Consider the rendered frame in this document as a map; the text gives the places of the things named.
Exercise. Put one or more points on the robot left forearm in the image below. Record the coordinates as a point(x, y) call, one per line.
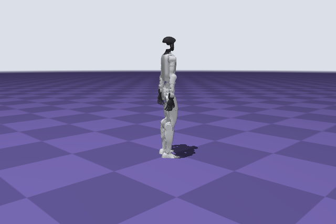
point(161, 84)

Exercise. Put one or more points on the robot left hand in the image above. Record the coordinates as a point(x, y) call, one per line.
point(160, 101)

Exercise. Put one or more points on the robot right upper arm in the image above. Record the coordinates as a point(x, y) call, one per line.
point(171, 61)

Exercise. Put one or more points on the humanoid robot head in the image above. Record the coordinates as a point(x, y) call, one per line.
point(169, 41)

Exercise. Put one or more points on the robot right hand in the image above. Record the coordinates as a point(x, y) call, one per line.
point(170, 104)

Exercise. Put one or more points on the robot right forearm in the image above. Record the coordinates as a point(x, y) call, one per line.
point(172, 85)

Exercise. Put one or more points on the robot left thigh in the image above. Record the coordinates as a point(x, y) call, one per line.
point(166, 113)

